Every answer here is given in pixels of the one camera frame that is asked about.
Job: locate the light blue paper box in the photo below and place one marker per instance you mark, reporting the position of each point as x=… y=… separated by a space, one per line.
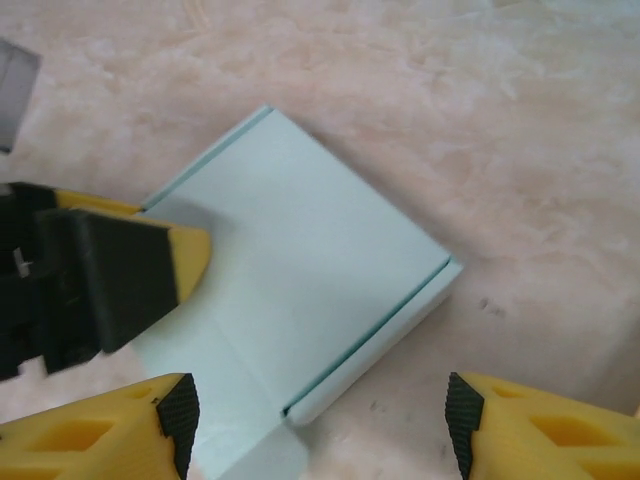
x=310 y=240

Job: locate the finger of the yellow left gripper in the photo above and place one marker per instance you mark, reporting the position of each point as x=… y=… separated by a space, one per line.
x=100 y=201
x=130 y=275

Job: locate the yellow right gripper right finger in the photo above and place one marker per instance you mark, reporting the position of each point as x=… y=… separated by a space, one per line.
x=550 y=435

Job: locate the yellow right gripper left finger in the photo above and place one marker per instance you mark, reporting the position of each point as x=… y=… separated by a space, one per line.
x=100 y=440

